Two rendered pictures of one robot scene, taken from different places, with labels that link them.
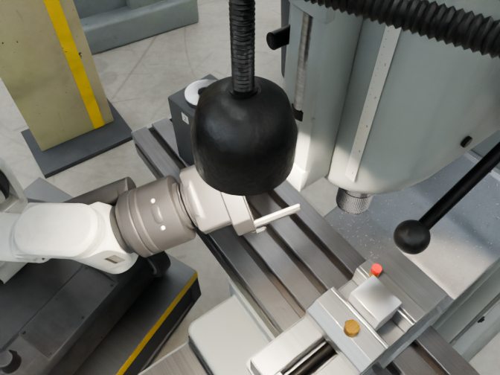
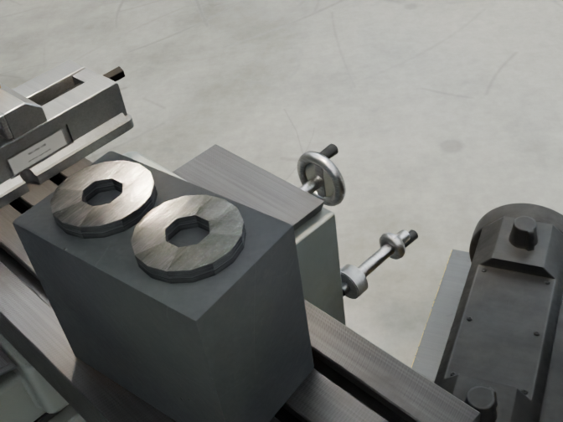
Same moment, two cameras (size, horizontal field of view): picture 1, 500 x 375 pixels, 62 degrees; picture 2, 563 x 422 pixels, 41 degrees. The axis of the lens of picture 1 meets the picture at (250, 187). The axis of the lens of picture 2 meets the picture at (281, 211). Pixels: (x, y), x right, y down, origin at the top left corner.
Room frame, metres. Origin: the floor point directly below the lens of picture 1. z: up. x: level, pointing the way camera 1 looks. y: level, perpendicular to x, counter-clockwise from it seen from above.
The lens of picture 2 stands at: (1.15, 0.14, 1.50)
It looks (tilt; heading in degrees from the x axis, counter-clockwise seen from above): 40 degrees down; 176
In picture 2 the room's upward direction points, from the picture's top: 9 degrees counter-clockwise
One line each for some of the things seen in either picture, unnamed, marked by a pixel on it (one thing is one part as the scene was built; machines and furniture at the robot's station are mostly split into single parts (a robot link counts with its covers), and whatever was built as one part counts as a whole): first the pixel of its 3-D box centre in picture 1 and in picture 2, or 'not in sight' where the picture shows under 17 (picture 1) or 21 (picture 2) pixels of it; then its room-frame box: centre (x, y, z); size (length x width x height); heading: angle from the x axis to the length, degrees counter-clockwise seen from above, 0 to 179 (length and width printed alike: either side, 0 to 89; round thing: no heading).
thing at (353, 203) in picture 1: (356, 188); not in sight; (0.35, -0.14, 1.23); 0.05 x 0.05 x 0.06
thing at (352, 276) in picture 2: not in sight; (379, 257); (0.15, 0.37, 0.49); 0.22 x 0.06 x 0.06; 126
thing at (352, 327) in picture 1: (351, 328); not in sight; (0.23, -0.16, 1.03); 0.02 x 0.02 x 0.02
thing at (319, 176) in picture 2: not in sight; (307, 188); (0.06, 0.26, 0.61); 0.16 x 0.12 x 0.12; 126
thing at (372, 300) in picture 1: (372, 305); not in sight; (0.27, -0.20, 1.02); 0.06 x 0.05 x 0.06; 37
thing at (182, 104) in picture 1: (224, 138); (169, 293); (0.66, 0.06, 1.01); 0.22 x 0.12 x 0.20; 44
